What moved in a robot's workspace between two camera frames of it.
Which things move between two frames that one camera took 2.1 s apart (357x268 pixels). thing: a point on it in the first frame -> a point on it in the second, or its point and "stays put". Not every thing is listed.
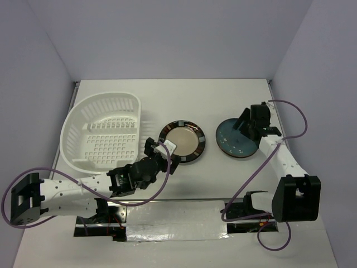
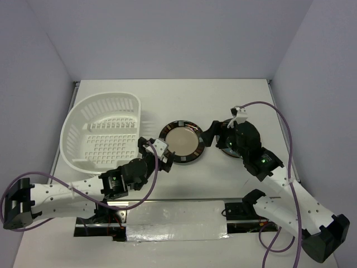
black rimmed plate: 188,136 stays put
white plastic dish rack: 101,133 stays put
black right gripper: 246,116 -> 216,128
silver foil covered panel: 176,220 stays put
